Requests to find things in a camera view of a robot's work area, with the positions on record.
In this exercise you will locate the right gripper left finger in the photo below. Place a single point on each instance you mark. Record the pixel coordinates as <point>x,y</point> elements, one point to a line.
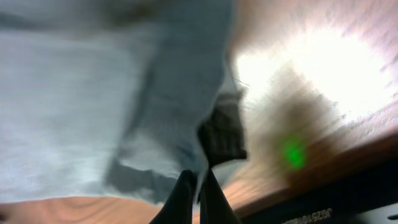
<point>178,207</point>

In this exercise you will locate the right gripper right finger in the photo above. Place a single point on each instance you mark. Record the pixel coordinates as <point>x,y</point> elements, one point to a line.
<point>214,207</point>

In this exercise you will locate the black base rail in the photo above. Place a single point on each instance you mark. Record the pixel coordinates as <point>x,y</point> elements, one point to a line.
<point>366,194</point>

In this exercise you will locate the grey shorts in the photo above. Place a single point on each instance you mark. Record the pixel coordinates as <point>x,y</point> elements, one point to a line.
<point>115,98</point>

